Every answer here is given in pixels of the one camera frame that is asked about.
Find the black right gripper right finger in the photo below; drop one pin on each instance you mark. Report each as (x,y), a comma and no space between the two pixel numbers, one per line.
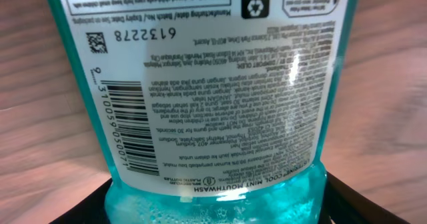
(344,205)

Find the blue mouthwash bottle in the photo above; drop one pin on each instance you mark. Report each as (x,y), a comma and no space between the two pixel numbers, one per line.
(209,111)

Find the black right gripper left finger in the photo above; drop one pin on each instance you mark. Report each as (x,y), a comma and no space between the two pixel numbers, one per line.
(91,210)

